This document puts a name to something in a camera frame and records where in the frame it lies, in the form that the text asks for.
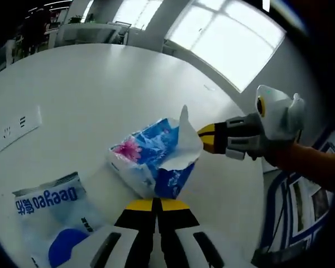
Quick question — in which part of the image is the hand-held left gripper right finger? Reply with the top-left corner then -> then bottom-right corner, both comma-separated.
157,198 -> 254,268

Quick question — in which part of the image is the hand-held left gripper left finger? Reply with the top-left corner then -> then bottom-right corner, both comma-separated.
69,198 -> 157,268

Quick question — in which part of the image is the blue tissue pack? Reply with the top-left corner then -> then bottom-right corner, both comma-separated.
106,104 -> 204,200

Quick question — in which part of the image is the clear packet with blue pad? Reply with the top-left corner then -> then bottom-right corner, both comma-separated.
12,171 -> 107,268

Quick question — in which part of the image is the large bright window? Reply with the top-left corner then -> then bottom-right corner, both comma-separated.
164,0 -> 287,93

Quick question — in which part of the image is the white table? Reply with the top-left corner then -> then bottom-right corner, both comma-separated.
0,43 -> 266,268

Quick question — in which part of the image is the small bright window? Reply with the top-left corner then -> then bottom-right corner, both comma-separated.
111,0 -> 162,30

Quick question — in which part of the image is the white table socket panel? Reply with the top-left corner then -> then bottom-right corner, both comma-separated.
0,105 -> 42,161

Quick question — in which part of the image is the green potted plant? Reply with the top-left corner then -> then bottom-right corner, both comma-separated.
68,15 -> 86,25

